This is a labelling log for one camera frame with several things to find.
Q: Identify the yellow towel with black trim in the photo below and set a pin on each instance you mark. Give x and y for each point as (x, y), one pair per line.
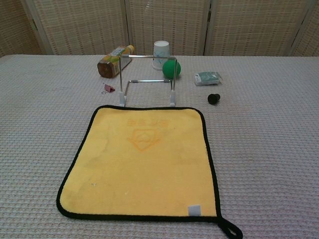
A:
(149, 161)

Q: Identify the green ball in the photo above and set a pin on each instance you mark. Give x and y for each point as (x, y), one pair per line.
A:
(170, 71)

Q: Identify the small black knob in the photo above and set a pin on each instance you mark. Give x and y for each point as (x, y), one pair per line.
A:
(213, 99)

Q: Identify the pink binder clip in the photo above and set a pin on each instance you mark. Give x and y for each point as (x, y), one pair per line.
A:
(108, 87)

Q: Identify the green tissue pack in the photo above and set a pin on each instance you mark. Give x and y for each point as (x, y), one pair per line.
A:
(208, 78)

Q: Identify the white paper cup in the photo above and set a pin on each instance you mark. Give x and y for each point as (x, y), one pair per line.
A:
(160, 51)

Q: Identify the tea bottle with yellow label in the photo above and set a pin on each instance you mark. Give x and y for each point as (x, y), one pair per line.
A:
(109, 65)

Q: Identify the white waffle tablecloth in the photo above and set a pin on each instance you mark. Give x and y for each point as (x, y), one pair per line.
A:
(261, 149)

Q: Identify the woven folding screen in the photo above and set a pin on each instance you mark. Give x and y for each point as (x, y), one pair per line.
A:
(82, 25)

